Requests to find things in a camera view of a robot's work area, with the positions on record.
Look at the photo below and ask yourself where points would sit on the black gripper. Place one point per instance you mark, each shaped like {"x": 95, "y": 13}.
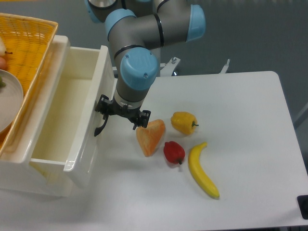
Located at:
{"x": 108, "y": 107}

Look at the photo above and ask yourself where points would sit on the white drawer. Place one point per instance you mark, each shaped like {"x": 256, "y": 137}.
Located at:
{"x": 67, "y": 147}

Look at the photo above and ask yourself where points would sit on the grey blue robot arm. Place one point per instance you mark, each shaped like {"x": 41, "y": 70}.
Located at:
{"x": 134, "y": 28}

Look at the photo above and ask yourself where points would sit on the white drawer cabinet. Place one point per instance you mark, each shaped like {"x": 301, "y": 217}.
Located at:
{"x": 16, "y": 173}

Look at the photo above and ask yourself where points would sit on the orange bread wedge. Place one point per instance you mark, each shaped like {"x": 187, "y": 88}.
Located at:
{"x": 149, "y": 138}

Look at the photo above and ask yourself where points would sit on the yellow bell pepper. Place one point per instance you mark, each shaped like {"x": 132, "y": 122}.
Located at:
{"x": 184, "y": 122}

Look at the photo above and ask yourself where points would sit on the red bell pepper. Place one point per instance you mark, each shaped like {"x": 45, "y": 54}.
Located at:
{"x": 174, "y": 153}

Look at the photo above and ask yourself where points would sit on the yellow banana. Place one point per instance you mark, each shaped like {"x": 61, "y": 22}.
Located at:
{"x": 198, "y": 174}

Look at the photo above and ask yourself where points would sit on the white plate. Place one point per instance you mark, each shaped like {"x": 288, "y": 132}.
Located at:
{"x": 11, "y": 99}

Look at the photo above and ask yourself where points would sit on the yellow woven basket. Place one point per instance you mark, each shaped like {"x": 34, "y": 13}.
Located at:
{"x": 29, "y": 40}

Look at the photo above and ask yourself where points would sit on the green grapes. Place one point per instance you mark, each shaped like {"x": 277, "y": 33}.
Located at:
{"x": 2, "y": 84}

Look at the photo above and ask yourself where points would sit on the orange peach fruit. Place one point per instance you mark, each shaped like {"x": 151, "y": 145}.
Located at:
{"x": 3, "y": 64}

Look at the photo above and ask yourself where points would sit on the white pear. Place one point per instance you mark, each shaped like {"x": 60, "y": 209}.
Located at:
{"x": 3, "y": 50}

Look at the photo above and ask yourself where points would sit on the black corner object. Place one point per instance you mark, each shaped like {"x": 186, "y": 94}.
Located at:
{"x": 303, "y": 205}

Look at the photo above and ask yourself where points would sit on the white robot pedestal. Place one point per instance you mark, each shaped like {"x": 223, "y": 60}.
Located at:
{"x": 169, "y": 68}

